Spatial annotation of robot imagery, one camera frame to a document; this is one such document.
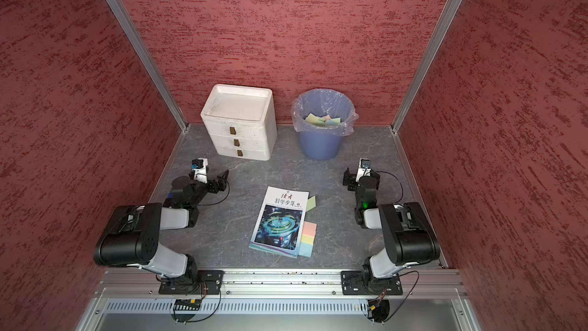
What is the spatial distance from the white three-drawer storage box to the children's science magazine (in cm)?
21

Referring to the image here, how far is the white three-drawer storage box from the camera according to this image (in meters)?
0.92

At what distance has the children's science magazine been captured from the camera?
83 cm
